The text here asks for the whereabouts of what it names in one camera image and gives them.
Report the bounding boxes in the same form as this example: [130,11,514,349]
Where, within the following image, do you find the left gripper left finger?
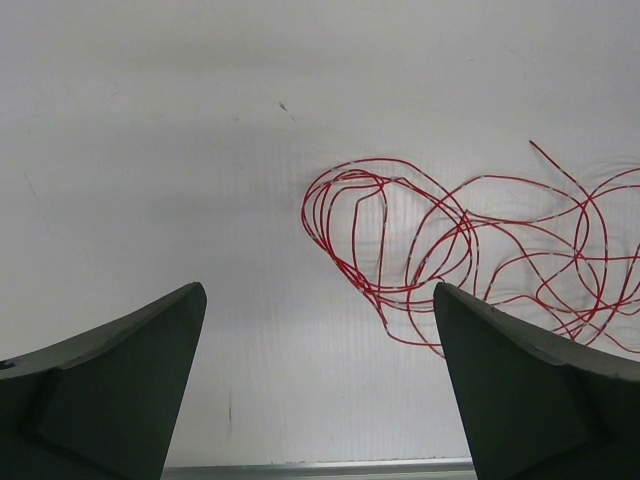
[1,282,207,479]

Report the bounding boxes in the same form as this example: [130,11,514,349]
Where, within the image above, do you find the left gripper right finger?
[434,282,639,479]

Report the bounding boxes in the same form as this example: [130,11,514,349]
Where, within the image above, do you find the thin coloured wires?
[301,139,640,357]

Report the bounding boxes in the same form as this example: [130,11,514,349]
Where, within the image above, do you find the aluminium mounting rail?
[161,458,477,480]

